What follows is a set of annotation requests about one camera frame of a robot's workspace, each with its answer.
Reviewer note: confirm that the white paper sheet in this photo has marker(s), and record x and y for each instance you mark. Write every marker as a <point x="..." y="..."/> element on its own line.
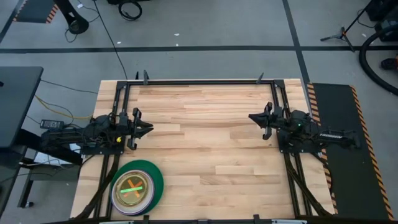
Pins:
<point x="46" y="158"/>

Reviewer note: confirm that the black tripod stand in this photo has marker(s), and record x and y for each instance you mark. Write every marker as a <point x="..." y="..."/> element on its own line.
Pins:
<point x="343" y="32"/>

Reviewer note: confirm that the small orange transparent plate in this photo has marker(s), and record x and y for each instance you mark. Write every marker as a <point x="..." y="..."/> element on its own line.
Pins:
<point x="136" y="184"/>

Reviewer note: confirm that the small black table clamp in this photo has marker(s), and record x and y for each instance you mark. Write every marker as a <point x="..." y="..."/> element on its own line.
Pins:
<point x="137" y="76"/>

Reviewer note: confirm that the black equipment case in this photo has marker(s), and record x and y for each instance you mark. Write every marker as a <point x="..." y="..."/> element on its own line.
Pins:
<point x="385" y="18"/>

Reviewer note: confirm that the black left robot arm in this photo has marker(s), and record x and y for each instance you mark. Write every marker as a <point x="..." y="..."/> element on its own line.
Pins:
<point x="71" y="135"/>

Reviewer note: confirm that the large dark green plate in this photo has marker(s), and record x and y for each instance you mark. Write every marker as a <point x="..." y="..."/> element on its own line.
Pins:
<point x="155" y="177"/>

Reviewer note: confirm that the black desk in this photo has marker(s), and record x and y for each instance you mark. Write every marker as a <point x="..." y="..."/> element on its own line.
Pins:
<point x="18" y="105"/>

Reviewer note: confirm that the black aluminium table frame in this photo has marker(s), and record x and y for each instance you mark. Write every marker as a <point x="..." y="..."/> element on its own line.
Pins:
<point x="199" y="82"/>

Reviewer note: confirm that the white plastic plate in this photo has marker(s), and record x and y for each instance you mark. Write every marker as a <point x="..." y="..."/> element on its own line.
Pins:
<point x="118" y="206"/>

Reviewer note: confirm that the white metal bracket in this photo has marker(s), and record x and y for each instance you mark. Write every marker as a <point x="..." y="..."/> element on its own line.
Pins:
<point x="116" y="222"/>
<point x="289" y="221"/>

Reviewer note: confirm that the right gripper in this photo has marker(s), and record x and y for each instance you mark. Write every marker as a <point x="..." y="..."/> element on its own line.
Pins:
<point x="276" y="119"/>

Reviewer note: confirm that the person's shoe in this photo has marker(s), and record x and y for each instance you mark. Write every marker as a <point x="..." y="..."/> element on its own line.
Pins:
<point x="389" y="64"/>

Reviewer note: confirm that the black power adapter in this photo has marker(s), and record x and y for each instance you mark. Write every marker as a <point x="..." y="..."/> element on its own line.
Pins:
<point x="51" y="124"/>

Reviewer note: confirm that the black curved stand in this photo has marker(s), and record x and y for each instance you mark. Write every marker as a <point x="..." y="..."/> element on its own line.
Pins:
<point x="76" y="26"/>

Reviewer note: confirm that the large hazard-striped black mat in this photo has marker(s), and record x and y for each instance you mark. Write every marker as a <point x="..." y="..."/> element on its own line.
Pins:
<point x="339" y="105"/>

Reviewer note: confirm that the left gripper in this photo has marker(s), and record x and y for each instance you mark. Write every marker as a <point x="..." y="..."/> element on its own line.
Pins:
<point x="132" y="129"/>

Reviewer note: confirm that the black desk base frame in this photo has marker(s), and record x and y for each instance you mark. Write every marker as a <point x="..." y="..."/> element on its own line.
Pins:
<point x="56" y="152"/>

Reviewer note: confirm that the small hazard-striped black mat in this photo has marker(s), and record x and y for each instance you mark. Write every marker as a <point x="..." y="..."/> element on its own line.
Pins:
<point x="34" y="11"/>

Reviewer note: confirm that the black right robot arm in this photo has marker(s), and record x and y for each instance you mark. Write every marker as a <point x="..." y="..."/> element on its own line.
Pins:
<point x="332" y="137"/>

